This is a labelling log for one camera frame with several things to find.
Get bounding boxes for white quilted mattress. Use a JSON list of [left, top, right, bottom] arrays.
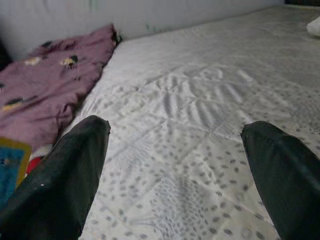
[[59, 3, 320, 240]]

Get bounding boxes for colourful children's book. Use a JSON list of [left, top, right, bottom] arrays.
[[0, 136, 33, 211]]

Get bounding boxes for beige pillow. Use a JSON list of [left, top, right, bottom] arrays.
[[306, 16, 320, 38]]

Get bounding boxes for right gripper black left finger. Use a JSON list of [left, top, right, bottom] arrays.
[[0, 115, 111, 240]]

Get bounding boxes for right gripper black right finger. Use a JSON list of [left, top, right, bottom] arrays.
[[240, 120, 320, 240]]

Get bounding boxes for pink cartoon print blanket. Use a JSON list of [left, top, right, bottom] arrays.
[[0, 22, 123, 176]]

